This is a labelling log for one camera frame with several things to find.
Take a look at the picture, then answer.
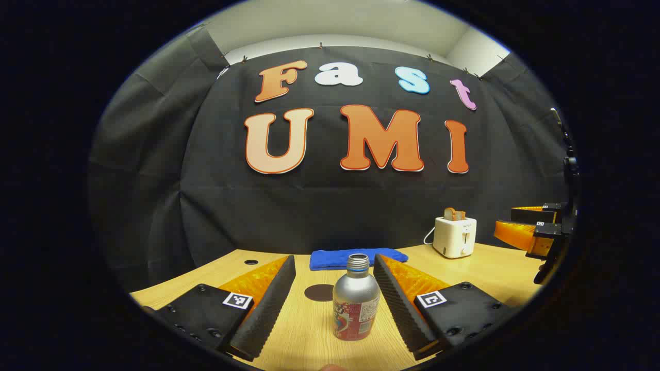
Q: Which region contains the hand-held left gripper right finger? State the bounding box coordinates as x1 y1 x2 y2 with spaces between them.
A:
372 254 516 361

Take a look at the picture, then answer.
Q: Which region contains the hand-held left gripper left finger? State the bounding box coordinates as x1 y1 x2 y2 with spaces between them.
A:
142 255 297 362

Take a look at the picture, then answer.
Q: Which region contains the silver water bottle red label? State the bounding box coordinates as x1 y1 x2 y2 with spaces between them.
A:
332 253 381 342

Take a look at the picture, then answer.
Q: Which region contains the dark round coaster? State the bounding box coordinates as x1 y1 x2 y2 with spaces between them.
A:
304 284 336 302

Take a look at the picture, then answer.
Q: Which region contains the white toaster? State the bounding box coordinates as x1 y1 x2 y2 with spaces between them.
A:
433 216 477 259

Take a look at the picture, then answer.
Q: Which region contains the blue folded towel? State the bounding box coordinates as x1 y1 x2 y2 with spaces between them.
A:
309 248 409 271

